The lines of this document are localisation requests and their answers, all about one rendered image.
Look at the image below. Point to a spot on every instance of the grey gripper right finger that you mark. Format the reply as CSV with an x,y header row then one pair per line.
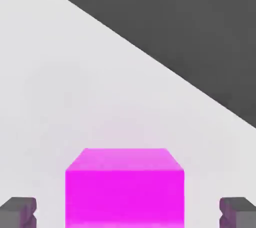
x,y
240,214

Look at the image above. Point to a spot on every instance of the small magenta cube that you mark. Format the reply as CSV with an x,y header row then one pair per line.
x,y
124,192

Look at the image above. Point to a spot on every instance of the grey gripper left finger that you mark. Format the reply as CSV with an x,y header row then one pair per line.
x,y
16,213

